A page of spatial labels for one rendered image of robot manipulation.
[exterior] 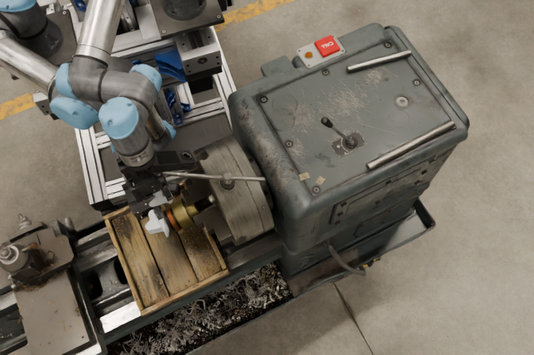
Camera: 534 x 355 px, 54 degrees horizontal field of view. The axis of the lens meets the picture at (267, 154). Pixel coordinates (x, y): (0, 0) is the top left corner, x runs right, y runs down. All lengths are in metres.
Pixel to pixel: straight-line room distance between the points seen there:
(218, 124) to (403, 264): 1.16
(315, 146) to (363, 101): 0.21
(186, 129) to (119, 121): 1.64
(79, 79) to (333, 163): 0.69
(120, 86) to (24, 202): 1.93
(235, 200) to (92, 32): 0.57
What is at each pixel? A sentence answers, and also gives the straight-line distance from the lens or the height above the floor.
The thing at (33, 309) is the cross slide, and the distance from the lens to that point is 1.76.
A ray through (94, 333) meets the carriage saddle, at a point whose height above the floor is 0.93.
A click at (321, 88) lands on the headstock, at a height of 1.25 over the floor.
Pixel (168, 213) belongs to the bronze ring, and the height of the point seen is 1.11.
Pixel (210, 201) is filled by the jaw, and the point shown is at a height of 1.05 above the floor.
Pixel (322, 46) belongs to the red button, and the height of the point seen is 1.27.
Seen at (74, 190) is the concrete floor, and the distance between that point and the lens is 2.94.
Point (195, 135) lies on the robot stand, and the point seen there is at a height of 0.21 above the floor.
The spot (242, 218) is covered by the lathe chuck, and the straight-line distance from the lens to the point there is 1.46.
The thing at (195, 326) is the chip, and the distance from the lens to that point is 2.00.
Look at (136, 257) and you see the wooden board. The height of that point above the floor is 0.88.
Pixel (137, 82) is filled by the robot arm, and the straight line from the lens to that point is 1.15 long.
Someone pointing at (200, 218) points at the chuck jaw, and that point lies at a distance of 1.55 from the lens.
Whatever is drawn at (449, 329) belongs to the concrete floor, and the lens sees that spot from 2.70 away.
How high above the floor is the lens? 2.56
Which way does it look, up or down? 65 degrees down
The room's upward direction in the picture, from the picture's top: 2 degrees counter-clockwise
